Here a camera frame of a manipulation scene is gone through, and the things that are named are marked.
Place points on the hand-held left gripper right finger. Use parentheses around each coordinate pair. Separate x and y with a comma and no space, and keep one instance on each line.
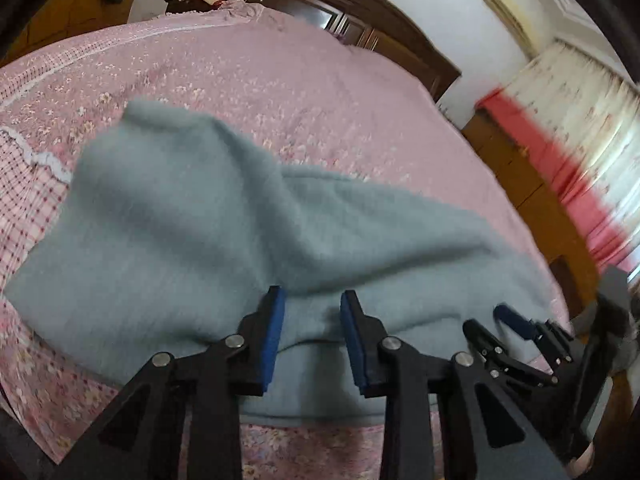
(351,340)

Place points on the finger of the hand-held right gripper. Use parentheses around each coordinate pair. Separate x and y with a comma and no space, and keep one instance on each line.
(520,324)
(492,347)

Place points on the wall air conditioner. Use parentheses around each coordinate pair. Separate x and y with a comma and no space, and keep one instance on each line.
(515,15)

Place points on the pink pillow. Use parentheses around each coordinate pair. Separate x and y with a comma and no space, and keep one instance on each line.
(245,10)

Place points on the wooden bedside cabinet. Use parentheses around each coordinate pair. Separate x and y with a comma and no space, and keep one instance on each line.
(530,195)

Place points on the pink floral bed sheet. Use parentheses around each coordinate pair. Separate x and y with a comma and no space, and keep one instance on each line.
(320,110)

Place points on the grey-blue fleece pants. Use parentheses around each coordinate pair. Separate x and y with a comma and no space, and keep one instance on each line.
(200,240)

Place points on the floral cream curtain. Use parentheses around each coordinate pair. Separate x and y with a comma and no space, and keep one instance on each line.
(580,110)

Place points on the pink checked blanket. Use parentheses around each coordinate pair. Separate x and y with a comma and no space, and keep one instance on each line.
(25,190)

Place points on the dark wooden headboard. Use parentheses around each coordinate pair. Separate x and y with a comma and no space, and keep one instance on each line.
(350,15)

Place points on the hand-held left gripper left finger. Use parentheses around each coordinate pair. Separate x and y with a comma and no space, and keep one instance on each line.
(272,332)

